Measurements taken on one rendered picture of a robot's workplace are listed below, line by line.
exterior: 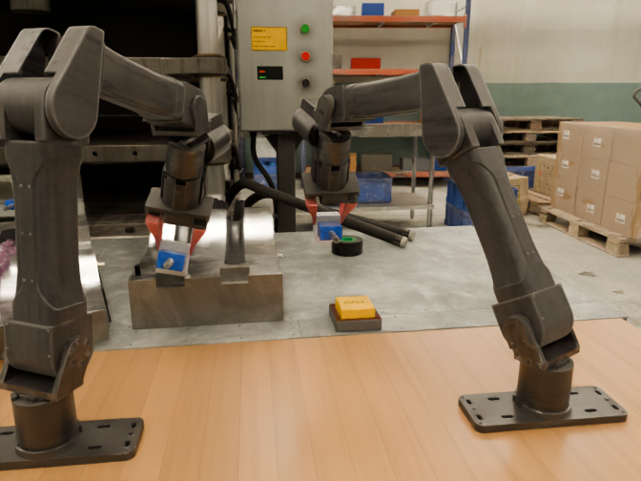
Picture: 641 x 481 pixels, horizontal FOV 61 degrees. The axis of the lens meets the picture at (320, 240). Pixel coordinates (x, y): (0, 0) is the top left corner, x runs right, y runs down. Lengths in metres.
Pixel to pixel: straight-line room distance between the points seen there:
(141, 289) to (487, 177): 0.59
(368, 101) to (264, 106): 0.93
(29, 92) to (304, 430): 0.48
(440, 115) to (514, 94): 7.35
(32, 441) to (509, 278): 0.58
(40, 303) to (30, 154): 0.16
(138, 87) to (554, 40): 7.73
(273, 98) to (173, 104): 1.00
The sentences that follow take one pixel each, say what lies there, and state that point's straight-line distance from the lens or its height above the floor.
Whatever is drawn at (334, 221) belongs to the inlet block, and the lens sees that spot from 1.07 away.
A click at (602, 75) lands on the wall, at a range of 8.57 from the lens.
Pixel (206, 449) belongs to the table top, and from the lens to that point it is 0.68.
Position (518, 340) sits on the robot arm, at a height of 0.91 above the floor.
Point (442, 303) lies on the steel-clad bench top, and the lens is 1.08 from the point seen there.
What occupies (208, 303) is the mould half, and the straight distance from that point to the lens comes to 0.96.
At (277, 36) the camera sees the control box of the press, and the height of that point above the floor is 1.36.
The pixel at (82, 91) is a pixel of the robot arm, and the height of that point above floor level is 1.20.
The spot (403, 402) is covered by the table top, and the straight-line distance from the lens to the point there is 0.76.
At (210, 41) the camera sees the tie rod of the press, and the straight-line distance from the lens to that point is 1.64.
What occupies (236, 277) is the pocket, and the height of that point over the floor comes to 0.87.
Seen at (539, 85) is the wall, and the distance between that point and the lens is 8.20.
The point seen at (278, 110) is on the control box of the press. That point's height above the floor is 1.14.
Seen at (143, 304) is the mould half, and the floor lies 0.85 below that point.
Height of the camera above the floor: 1.20
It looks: 15 degrees down
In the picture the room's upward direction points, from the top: straight up
